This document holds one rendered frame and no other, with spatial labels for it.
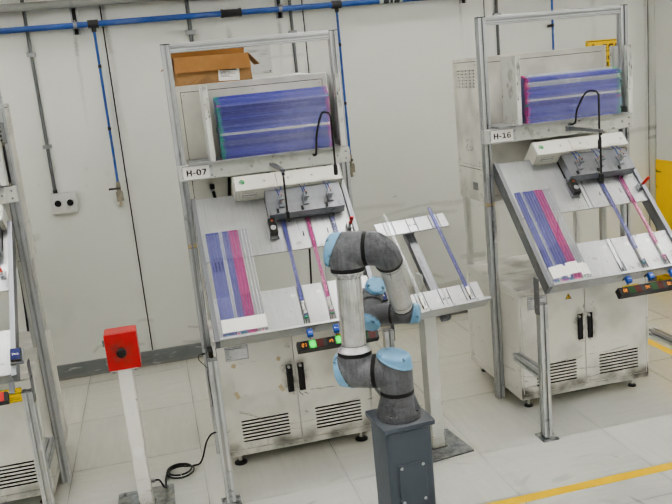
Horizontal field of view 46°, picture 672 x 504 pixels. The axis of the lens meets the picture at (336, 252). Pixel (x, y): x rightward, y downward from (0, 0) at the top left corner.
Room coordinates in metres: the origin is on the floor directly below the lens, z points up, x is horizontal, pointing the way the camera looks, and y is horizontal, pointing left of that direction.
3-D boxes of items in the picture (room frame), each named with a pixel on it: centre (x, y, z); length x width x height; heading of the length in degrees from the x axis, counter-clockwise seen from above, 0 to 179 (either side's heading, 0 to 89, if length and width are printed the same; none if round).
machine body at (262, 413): (3.72, 0.30, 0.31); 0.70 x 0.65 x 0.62; 102
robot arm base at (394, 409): (2.54, -0.16, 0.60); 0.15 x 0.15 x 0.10
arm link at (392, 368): (2.54, -0.15, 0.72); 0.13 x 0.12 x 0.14; 74
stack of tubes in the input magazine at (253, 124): (3.61, 0.22, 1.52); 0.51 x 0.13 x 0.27; 102
